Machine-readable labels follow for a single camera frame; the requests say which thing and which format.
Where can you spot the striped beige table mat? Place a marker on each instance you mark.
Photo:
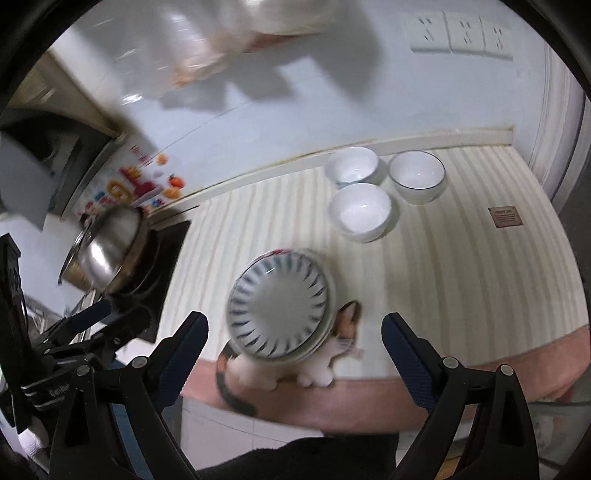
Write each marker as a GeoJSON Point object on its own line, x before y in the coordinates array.
{"type": "Point", "coordinates": [474, 291]}

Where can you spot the colourful fruit wall sticker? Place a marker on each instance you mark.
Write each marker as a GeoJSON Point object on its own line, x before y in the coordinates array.
{"type": "Point", "coordinates": [136, 176]}

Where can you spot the black gas stove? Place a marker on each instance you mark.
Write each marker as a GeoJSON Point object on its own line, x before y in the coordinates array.
{"type": "Point", "coordinates": [149, 283]}

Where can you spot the white bowl, coloured dots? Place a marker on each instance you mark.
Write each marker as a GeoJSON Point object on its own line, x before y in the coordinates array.
{"type": "Point", "coordinates": [351, 165]}

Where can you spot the plain white bowl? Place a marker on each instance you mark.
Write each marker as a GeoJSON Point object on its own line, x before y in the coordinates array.
{"type": "Point", "coordinates": [361, 212]}

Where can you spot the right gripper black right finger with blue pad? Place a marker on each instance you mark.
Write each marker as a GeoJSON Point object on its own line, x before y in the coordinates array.
{"type": "Point", "coordinates": [501, 443]}

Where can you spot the stainless steel pot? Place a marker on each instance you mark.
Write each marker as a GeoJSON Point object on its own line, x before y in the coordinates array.
{"type": "Point", "coordinates": [105, 254]}

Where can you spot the brown label patch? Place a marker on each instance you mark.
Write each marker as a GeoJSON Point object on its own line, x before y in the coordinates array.
{"type": "Point", "coordinates": [505, 217]}

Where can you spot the white plate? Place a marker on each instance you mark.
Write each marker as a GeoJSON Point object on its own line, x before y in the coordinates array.
{"type": "Point", "coordinates": [290, 304]}
{"type": "Point", "coordinates": [237, 319]}

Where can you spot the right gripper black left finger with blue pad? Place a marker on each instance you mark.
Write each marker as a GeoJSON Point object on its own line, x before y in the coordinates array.
{"type": "Point", "coordinates": [87, 443]}

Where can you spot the white wall socket strip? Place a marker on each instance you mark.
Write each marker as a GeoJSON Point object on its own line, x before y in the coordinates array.
{"type": "Point", "coordinates": [444, 32]}

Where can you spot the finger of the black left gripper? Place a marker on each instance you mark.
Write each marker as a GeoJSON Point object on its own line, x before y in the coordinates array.
{"type": "Point", "coordinates": [86, 318]}

